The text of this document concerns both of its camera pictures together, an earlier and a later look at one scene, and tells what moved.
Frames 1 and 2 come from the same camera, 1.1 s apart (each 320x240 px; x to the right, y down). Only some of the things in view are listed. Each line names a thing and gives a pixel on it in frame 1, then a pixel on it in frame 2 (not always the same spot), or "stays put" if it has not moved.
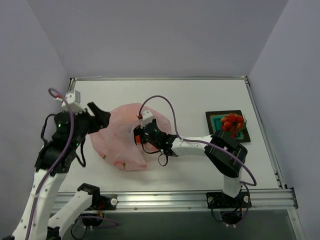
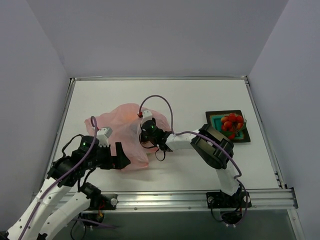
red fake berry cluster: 231,122 stays put
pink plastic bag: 114,139 stays put
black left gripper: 88,121 → 113,158
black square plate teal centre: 214,123 stays put
